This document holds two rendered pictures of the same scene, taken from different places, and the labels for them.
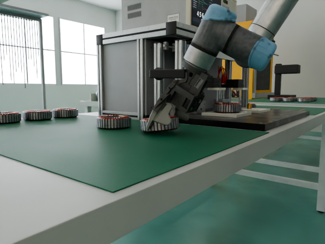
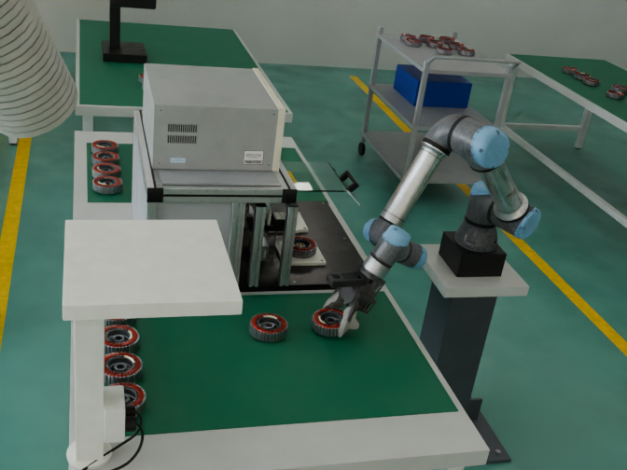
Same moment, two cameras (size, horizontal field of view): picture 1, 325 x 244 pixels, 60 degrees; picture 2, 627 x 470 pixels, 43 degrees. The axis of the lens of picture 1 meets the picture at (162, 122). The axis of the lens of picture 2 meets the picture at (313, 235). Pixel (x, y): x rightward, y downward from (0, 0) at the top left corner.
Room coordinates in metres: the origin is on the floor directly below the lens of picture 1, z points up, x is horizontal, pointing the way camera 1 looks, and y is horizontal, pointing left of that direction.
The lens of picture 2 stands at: (-0.24, 1.73, 2.06)
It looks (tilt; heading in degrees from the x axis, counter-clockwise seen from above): 26 degrees down; 304
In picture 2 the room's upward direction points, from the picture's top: 8 degrees clockwise
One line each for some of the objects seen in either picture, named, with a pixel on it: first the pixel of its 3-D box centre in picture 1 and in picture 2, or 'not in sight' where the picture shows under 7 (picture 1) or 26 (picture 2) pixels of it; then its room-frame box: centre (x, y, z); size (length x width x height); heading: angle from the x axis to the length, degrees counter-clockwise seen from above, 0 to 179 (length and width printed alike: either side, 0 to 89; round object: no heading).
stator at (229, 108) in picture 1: (227, 107); (299, 246); (1.14, -0.26, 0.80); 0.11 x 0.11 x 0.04
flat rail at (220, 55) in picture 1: (219, 54); not in sight; (1.30, -0.26, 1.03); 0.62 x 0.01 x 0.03; 142
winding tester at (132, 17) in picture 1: (180, 19); (209, 115); (1.44, -0.09, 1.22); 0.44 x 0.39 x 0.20; 142
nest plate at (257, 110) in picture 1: (249, 110); (284, 221); (1.33, -0.41, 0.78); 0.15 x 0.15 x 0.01; 52
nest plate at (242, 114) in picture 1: (226, 113); (299, 253); (1.14, -0.26, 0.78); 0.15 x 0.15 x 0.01; 52
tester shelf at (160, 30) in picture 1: (179, 44); (207, 152); (1.43, -0.08, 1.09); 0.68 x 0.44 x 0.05; 142
